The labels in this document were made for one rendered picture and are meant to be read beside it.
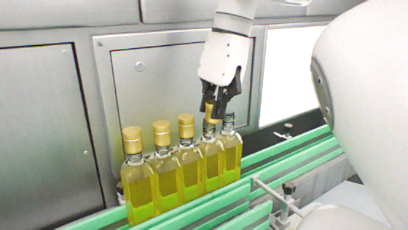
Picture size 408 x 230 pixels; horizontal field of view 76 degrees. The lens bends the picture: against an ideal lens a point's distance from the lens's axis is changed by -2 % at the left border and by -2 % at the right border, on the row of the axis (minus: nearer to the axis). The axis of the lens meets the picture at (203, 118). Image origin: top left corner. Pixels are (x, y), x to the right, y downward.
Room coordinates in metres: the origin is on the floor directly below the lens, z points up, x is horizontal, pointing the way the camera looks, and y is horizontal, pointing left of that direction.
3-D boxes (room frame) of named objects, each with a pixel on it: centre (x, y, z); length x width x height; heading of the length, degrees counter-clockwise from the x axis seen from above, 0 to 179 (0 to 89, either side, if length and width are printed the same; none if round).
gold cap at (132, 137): (0.44, 0.13, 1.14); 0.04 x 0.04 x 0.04
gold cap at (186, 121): (0.50, 0.04, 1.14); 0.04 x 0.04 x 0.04
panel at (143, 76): (0.78, -0.15, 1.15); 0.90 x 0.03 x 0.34; 123
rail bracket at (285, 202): (0.49, -0.18, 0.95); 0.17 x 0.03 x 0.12; 33
